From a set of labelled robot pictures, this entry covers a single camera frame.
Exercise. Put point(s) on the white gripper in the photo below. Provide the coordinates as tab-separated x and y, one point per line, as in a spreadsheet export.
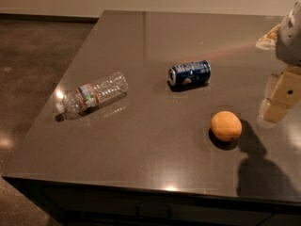
290	41

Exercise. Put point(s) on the blue pepsi can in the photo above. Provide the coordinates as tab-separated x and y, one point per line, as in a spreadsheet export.
189	73

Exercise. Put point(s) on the orange fruit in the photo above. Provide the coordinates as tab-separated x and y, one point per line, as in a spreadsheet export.
226	126

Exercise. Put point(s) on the clear plastic water bottle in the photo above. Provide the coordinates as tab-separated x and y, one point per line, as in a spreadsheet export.
101	92

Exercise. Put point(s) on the dark drawer handle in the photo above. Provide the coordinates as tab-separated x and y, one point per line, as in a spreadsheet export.
153	211

